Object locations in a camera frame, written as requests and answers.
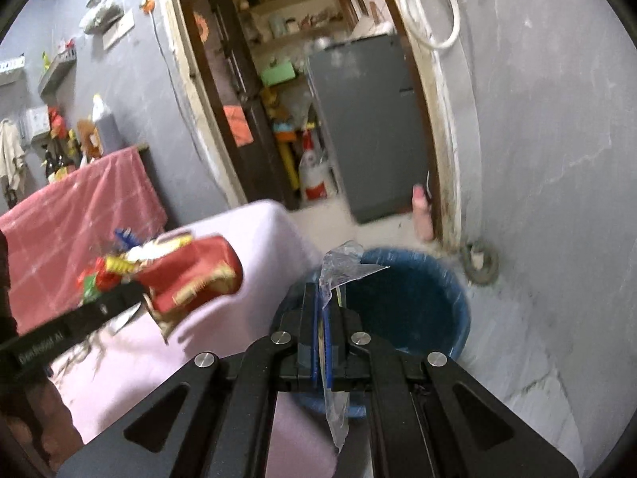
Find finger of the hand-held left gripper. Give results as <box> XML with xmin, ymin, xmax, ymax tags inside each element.
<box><xmin>64</xmin><ymin>285</ymin><xmax>149</xmax><ymax>340</ymax></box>

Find white wall switch box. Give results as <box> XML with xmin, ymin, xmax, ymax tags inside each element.
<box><xmin>24</xmin><ymin>106</ymin><xmax>51</xmax><ymax>141</ymax></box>

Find yellow plastic tube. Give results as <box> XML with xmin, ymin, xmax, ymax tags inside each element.
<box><xmin>279</xmin><ymin>141</ymin><xmax>302</xmax><ymax>193</ymax></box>

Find dark wooden door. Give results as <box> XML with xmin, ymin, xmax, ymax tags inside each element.
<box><xmin>186</xmin><ymin>0</ymin><xmax>300</xmax><ymax>211</ymax></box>

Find white switch plate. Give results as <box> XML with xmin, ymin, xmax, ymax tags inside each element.
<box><xmin>102</xmin><ymin>10</ymin><xmax>135</xmax><ymax>51</ymax></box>

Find red checked cloth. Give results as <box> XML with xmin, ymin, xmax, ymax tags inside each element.
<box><xmin>0</xmin><ymin>145</ymin><xmax>168</xmax><ymax>337</ymax></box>

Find colourful plastic toy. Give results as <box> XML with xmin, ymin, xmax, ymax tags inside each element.
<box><xmin>272</xmin><ymin>118</ymin><xmax>300</xmax><ymax>143</ymax></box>

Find clear plastic wrapper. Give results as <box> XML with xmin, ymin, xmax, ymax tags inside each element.
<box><xmin>318</xmin><ymin>240</ymin><xmax>392</xmax><ymax>455</ymax></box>

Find wooden wall shelves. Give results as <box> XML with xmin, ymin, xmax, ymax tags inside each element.
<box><xmin>223</xmin><ymin>0</ymin><xmax>350</xmax><ymax>47</ymax></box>

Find brown stuffed toy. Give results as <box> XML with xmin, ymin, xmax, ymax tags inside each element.
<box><xmin>76</xmin><ymin>118</ymin><xmax>104</xmax><ymax>161</ymax></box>

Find white hose loop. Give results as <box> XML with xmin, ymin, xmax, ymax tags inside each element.
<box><xmin>397</xmin><ymin>0</ymin><xmax>461</xmax><ymax>51</ymax></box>

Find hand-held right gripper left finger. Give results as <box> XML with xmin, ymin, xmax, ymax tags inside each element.
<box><xmin>56</xmin><ymin>283</ymin><xmax>323</xmax><ymax>478</ymax></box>

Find white plastic bags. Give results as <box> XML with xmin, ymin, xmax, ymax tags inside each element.
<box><xmin>78</xmin><ymin>0</ymin><xmax>125</xmax><ymax>36</ymax></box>

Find grey washing machine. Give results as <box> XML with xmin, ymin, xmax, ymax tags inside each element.
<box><xmin>305</xmin><ymin>34</ymin><xmax>437</xmax><ymax>225</ymax></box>

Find pink-covered table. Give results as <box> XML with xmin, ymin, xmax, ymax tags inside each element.
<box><xmin>47</xmin><ymin>199</ymin><xmax>340</xmax><ymax>478</ymax></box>

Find pink plastic bottle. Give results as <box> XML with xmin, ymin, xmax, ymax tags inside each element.
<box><xmin>411</xmin><ymin>184</ymin><xmax>435</xmax><ymax>241</ymax></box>

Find white sack with red print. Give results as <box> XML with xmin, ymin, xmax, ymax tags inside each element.
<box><xmin>297</xmin><ymin>151</ymin><xmax>336</xmax><ymax>201</ymax></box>

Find red gold snack packet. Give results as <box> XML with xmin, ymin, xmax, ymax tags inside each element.
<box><xmin>130</xmin><ymin>233</ymin><xmax>244</xmax><ymax>343</ymax></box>

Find white hanging cloth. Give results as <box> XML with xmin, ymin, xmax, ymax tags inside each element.
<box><xmin>0</xmin><ymin>118</ymin><xmax>27</xmax><ymax>196</ymax></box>

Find person's left forearm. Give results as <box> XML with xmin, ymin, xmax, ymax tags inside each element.
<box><xmin>0</xmin><ymin>372</ymin><xmax>86</xmax><ymax>475</ymax></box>

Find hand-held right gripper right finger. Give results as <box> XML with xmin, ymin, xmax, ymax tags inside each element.
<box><xmin>322</xmin><ymin>305</ymin><xmax>581</xmax><ymax>478</ymax></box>

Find grey wall shelf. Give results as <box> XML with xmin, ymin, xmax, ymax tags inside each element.
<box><xmin>38</xmin><ymin>49</ymin><xmax>78</xmax><ymax>96</ymax></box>

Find blue waste bin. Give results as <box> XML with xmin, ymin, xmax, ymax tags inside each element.
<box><xmin>290</xmin><ymin>246</ymin><xmax>471</xmax><ymax>420</ymax></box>

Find green box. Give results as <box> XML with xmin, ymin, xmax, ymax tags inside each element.
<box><xmin>259</xmin><ymin>62</ymin><xmax>297</xmax><ymax>87</ymax></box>

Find colourful crumpled wrapper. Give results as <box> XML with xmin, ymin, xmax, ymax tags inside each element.
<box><xmin>76</xmin><ymin>228</ymin><xmax>146</xmax><ymax>306</ymax></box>

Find orange paper sheet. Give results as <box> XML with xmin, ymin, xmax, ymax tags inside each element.
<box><xmin>223</xmin><ymin>105</ymin><xmax>254</xmax><ymax>148</ymax></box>

